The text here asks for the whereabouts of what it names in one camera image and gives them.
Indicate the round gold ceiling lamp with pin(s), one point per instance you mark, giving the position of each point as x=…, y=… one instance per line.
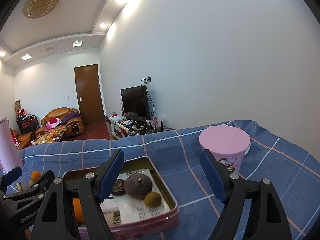
x=38, y=8

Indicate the wall power socket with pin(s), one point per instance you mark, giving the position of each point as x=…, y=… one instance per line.
x=147, y=79

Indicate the black rack with clothes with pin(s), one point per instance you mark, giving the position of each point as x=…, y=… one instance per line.
x=27, y=123

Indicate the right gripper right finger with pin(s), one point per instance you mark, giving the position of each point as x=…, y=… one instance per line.
x=266, y=219

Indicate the pink metal tin box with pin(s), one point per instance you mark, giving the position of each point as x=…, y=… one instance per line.
x=149, y=226

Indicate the small yellow-green round fruit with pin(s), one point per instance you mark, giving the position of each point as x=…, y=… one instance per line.
x=153, y=200

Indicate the printed paper liner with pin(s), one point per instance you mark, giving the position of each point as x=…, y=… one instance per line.
x=133, y=210

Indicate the orange tangerine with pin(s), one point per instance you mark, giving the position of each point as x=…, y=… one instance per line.
x=35, y=175
x=79, y=217

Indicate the brown leather sofa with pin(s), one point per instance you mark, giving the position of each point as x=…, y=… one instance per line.
x=65, y=118

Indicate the brown wooden door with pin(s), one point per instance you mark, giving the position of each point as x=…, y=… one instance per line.
x=88, y=93

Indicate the pink cartoon cup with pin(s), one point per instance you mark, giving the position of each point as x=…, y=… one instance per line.
x=227, y=144

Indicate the dark brown mangosteen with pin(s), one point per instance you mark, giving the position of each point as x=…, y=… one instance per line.
x=118, y=188

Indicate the white saucer plate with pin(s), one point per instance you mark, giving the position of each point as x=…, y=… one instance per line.
x=247, y=150

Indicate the white tv stand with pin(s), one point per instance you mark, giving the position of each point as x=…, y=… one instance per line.
x=122, y=127

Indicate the orange tangerine in tin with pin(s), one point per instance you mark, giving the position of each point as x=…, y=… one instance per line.
x=79, y=217

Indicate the wooden coffee table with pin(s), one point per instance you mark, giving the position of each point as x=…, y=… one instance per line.
x=51, y=137

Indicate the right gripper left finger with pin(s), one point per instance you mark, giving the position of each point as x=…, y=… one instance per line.
x=56, y=217

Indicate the black flat television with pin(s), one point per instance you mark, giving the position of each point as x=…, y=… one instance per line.
x=135, y=102

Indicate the pink electric kettle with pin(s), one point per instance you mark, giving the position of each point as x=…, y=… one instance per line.
x=9, y=155

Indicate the large purple round fruit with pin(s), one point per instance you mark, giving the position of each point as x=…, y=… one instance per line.
x=138, y=186

